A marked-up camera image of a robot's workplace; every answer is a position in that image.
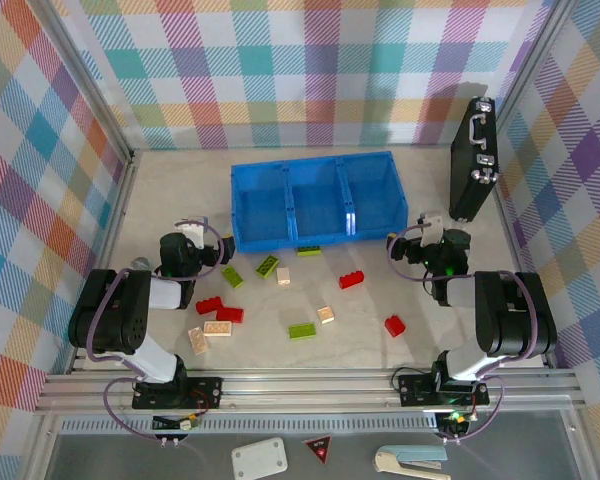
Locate light blue stapler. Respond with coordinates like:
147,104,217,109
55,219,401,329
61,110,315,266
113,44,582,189
372,444,451,476

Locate grey slotted cable duct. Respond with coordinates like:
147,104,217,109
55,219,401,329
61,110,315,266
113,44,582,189
59,417,441,435

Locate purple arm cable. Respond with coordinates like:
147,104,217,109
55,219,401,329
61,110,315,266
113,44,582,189
387,223,551,445
82,222,231,444

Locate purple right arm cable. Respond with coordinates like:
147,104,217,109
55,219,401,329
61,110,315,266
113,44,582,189
387,223,551,445

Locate black briefcase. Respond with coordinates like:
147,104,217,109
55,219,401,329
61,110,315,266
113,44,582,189
448,95,501,224

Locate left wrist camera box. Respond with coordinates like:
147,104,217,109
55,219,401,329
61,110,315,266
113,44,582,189
175,214,209,250

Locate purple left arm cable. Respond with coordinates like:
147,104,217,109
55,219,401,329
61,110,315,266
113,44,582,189
82,222,231,444

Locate white plastic plate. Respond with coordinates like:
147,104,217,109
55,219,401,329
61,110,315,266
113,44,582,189
231,437,287,480

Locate red triangle button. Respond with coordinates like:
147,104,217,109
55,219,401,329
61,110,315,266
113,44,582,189
301,434,333,467

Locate blue three-compartment bin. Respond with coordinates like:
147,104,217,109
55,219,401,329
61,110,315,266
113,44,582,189
229,151,411,255

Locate aluminium extrusion frame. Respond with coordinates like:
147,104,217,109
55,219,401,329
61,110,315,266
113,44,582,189
27,0,599,480

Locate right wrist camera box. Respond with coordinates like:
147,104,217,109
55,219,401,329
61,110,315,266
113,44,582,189
418,210,446,246

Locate black connector with wires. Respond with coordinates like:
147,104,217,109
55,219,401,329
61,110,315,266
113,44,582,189
437,409,471,437
152,412,201,435

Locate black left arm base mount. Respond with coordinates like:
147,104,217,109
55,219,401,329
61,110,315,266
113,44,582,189
131,375,224,411

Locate small red lego brick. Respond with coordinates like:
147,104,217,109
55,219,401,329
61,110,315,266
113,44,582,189
383,314,407,339

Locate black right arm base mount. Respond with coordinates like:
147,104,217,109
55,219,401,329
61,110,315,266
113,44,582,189
397,372,491,407

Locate long white lego brick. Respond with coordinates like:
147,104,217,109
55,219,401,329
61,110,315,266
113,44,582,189
202,320,235,338
187,327,207,356

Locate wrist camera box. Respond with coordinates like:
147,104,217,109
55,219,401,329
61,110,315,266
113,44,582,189
175,214,209,250
418,210,446,246

